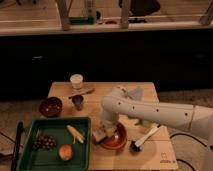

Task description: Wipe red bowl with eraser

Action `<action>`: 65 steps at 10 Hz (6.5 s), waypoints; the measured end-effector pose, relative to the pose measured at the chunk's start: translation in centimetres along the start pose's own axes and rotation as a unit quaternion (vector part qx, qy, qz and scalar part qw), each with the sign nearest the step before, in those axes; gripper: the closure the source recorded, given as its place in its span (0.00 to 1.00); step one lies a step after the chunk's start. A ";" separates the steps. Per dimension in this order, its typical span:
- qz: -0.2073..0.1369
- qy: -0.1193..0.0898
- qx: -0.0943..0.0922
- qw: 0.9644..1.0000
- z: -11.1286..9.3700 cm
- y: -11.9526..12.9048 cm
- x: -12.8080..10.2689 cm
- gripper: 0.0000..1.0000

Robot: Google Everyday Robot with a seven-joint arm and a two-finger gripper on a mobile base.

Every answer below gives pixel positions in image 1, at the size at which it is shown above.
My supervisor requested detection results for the white rectangular eraser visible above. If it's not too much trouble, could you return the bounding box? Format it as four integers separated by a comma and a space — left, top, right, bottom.
92, 130, 106, 143

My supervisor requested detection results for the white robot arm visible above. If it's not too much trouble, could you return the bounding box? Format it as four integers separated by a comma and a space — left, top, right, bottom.
101, 87, 213, 146

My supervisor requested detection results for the green object behind arm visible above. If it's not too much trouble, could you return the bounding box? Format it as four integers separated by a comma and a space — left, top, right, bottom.
135, 119, 152, 129

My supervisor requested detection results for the dark red bowl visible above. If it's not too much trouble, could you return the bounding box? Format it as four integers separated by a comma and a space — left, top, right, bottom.
39, 97, 63, 117

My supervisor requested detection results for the wooden stick utensil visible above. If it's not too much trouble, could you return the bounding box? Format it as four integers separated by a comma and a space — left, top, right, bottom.
68, 88, 95, 99

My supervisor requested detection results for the small metal cup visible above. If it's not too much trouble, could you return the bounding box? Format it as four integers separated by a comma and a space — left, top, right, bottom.
72, 95, 84, 111

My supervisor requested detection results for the orange round fruit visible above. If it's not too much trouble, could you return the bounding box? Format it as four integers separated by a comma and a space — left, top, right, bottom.
58, 144, 73, 161

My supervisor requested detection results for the white paper cup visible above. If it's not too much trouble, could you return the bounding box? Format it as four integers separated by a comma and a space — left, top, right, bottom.
70, 74, 83, 89

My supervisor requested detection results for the dark grape bunch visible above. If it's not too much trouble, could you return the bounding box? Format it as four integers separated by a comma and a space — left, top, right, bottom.
32, 135, 56, 150

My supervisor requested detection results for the green plastic tray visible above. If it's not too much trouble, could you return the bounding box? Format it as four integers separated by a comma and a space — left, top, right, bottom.
17, 117, 91, 171

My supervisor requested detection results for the black bar beside tray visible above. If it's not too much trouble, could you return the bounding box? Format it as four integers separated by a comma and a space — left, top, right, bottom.
10, 122, 24, 171

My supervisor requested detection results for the white-handled black brush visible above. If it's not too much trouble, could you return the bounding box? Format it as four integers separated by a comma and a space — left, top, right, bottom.
130, 125, 160, 152

